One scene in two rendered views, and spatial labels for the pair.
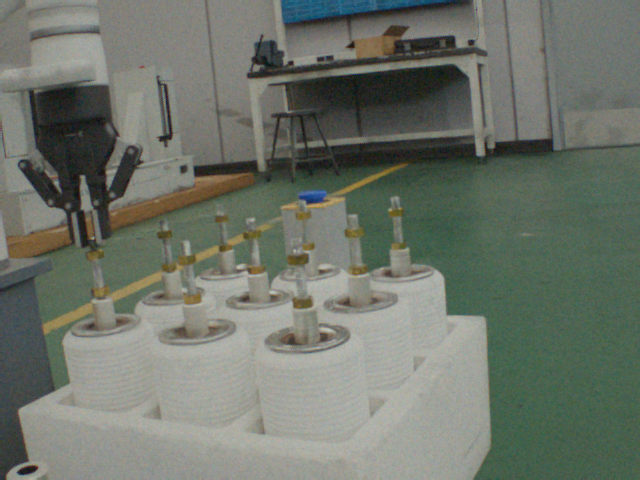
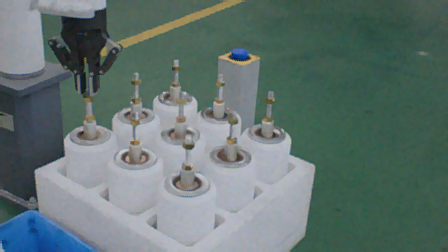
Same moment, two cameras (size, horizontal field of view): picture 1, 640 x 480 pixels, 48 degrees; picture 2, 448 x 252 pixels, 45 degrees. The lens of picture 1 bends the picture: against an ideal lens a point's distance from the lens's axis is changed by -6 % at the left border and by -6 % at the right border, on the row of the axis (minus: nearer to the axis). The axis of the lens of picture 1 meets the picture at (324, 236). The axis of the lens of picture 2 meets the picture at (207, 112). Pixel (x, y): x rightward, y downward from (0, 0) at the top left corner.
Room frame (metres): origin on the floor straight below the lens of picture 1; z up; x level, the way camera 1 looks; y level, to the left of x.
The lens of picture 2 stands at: (-0.09, -0.13, 0.73)
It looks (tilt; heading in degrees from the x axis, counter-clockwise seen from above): 26 degrees down; 10
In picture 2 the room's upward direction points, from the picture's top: 3 degrees clockwise
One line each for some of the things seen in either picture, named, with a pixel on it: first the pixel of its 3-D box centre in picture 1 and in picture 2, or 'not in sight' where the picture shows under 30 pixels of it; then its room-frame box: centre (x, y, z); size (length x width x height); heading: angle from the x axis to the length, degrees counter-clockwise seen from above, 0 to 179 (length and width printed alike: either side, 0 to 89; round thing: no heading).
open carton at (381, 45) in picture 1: (378, 44); not in sight; (5.41, -0.52, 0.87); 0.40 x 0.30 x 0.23; 56
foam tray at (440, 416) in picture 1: (278, 435); (178, 205); (0.79, 0.08, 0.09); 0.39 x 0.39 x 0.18; 63
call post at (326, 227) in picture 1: (324, 308); (234, 118); (1.08, 0.01, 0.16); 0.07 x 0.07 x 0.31; 63
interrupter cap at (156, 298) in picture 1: (173, 297); (136, 115); (0.84, 0.18, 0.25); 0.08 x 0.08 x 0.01
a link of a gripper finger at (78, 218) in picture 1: (80, 229); (81, 83); (0.74, 0.25, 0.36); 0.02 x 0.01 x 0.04; 178
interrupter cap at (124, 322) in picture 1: (106, 326); (90, 135); (0.73, 0.24, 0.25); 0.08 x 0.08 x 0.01
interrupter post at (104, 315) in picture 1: (104, 314); (90, 129); (0.73, 0.24, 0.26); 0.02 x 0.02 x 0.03
